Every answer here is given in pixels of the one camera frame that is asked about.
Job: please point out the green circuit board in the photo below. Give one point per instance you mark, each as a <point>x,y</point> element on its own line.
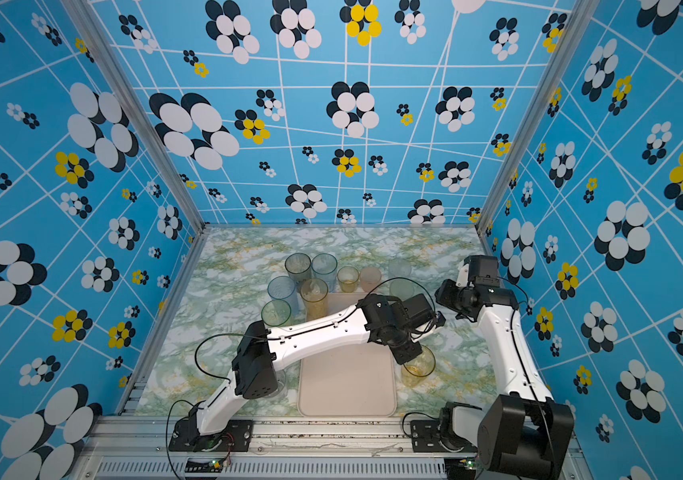
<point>206,466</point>
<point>462,468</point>

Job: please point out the green clear glass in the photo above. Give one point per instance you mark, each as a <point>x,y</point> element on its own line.
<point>276,313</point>

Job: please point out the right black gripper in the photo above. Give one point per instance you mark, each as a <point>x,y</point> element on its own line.
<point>445,296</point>

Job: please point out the small pink frosted glass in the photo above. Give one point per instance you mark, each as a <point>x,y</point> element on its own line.
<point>369,278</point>

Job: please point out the small yellow glass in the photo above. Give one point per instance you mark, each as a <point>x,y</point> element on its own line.
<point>348,278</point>

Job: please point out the grey smoky tall glass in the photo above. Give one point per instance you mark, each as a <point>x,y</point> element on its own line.
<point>299,268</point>

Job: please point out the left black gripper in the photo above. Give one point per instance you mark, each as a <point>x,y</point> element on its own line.
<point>407,355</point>

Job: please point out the aluminium front rail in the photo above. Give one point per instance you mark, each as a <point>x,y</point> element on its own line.
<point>135,447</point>

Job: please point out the beige plastic tray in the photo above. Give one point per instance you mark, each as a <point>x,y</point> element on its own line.
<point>349,381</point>

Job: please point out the blue clear faceted glass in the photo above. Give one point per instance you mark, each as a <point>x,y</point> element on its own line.
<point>325,267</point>

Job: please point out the left green circuit board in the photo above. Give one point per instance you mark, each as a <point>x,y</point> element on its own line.
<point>206,466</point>

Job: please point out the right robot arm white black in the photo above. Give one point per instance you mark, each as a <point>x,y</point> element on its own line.
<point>525,432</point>

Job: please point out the amber tall glass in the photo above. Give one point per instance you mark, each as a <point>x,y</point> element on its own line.
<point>314,293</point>
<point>419,369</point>

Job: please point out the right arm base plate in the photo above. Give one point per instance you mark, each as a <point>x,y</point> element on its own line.
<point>425,438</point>

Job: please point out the blue frosted tall glass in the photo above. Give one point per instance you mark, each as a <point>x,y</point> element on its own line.
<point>285,288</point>

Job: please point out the green frosted glass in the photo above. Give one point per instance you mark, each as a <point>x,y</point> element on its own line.
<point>402,288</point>

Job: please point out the right green circuit board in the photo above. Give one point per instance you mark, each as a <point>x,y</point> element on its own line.
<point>462,468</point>

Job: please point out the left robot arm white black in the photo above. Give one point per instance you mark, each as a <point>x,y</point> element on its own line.
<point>264,351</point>

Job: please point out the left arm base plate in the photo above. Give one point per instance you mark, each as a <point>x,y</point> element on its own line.
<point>236,437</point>

